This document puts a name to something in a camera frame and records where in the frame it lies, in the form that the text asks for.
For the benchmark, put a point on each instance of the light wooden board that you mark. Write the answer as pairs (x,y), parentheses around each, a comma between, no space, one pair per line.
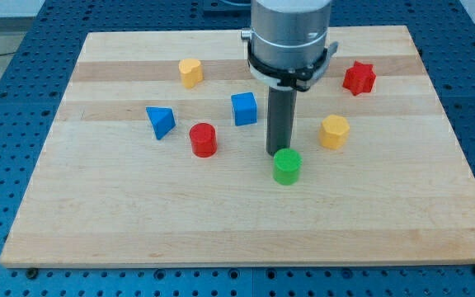
(106,193)

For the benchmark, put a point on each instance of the green cylinder block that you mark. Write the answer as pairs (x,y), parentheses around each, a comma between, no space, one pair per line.
(286,166)

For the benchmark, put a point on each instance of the black and white mounting bracket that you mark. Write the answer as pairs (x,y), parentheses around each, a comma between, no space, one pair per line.
(300,79)

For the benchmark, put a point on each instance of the blue cube block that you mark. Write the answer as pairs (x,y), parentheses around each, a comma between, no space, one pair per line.
(244,108)

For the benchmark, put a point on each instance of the red star block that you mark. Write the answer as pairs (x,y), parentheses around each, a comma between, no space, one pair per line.
(359,78)

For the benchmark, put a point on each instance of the red cylinder block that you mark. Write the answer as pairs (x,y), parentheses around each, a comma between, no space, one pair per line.
(203,140)

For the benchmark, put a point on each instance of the yellow hexagon block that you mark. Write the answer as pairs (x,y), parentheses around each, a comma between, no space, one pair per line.
(334,131)

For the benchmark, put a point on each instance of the yellow heart block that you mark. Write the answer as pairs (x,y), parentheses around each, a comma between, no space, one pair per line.
(191,72)

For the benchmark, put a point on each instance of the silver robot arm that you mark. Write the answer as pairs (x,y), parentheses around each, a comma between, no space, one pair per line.
(288,34)

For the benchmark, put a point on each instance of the blue triangle block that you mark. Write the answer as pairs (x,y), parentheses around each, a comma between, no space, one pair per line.
(162,120)

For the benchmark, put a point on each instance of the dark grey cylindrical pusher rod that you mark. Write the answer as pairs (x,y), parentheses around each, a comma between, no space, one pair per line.
(280,118)

